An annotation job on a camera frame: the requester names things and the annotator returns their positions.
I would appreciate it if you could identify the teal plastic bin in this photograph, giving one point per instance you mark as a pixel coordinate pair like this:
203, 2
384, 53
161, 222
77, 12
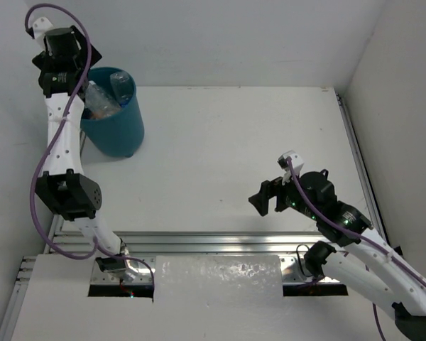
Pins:
120, 135

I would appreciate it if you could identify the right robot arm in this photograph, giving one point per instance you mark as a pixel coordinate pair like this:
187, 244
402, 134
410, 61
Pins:
353, 252

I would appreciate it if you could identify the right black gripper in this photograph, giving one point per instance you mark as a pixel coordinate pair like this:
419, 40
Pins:
268, 190

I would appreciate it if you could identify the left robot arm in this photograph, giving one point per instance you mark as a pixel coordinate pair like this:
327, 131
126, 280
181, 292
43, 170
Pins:
59, 180

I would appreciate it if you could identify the clear bottle white cap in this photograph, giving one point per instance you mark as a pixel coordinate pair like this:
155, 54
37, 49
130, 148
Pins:
100, 103

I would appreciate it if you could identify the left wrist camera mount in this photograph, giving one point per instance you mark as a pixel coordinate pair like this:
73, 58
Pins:
39, 28

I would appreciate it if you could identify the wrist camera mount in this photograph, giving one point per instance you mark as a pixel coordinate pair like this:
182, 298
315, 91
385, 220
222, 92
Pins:
292, 164
39, 28

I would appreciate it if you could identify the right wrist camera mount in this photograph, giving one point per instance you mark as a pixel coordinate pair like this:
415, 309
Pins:
292, 164

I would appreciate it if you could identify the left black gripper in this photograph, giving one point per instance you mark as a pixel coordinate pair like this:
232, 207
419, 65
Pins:
90, 57

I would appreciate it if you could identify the aluminium rail frame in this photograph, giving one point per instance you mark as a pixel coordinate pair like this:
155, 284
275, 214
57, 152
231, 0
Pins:
181, 204

